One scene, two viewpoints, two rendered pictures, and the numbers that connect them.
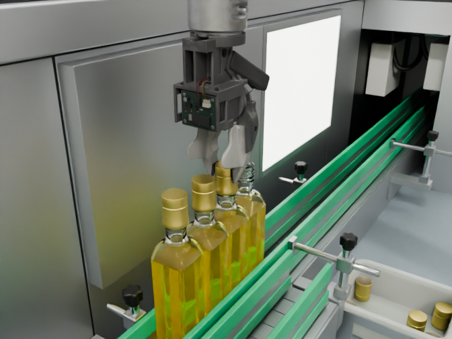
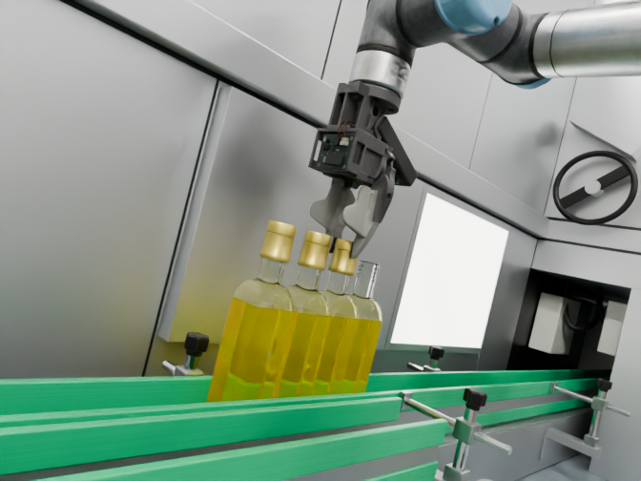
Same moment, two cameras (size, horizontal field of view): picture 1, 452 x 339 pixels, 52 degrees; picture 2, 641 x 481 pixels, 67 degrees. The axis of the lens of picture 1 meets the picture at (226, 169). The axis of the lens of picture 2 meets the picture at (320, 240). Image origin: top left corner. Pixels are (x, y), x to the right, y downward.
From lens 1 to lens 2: 0.31 m
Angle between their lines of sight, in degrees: 27
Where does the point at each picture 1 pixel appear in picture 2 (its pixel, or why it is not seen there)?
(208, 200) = (318, 255)
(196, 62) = (345, 103)
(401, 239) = not seen: outside the picture
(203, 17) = (363, 67)
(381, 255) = not seen: outside the picture
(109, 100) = (253, 140)
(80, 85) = (231, 107)
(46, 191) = (158, 196)
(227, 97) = (367, 143)
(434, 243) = not seen: outside the picture
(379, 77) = (547, 330)
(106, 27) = (274, 79)
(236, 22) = (393, 78)
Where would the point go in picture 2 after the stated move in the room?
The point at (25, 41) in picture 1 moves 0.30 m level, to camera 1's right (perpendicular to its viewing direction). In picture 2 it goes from (199, 40) to (444, 82)
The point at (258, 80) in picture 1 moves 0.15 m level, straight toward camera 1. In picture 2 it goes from (404, 167) to (393, 135)
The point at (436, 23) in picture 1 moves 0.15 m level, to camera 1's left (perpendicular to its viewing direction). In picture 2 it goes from (614, 273) to (556, 260)
